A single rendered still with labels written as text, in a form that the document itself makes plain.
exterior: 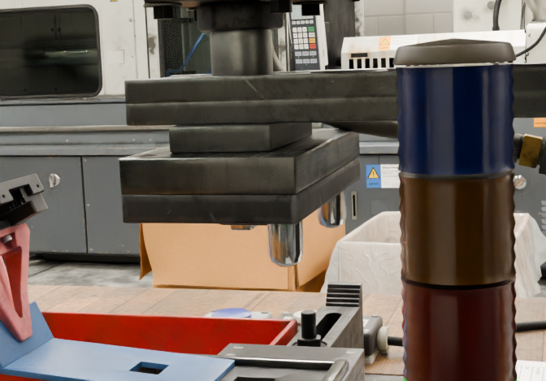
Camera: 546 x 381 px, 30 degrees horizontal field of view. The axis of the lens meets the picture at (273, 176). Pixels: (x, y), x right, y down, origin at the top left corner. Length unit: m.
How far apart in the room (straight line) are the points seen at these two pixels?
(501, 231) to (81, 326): 0.69
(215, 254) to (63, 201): 3.02
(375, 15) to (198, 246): 4.40
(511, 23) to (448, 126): 5.33
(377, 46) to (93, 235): 1.92
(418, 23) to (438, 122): 6.75
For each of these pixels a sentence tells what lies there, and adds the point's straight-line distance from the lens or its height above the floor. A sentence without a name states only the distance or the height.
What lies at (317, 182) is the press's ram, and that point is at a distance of 0.58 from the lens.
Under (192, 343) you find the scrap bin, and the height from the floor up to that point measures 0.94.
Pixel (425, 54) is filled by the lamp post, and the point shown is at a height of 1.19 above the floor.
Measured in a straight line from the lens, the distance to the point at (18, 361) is 0.70.
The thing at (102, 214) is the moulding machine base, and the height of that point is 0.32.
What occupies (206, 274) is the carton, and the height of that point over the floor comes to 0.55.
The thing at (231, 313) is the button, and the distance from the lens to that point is 1.02.
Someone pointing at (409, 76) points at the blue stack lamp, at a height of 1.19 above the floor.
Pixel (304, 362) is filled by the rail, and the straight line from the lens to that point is 0.69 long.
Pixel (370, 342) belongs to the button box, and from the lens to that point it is 0.97.
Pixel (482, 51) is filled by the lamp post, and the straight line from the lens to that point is 0.32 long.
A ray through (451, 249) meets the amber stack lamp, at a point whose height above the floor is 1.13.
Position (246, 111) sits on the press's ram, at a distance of 0.57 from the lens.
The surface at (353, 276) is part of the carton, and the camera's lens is 2.90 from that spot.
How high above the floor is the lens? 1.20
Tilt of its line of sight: 7 degrees down
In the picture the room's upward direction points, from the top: 2 degrees counter-clockwise
